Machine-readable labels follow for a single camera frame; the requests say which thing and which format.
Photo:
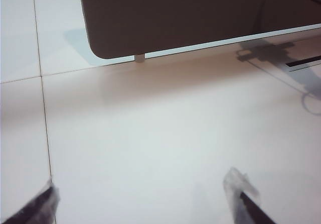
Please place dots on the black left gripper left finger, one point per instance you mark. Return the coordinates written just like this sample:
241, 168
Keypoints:
37, 204

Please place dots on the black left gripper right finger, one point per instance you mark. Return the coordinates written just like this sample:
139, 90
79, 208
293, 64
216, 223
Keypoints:
243, 201

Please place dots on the grey divider panel with hook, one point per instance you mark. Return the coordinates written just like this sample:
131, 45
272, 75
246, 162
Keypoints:
188, 15

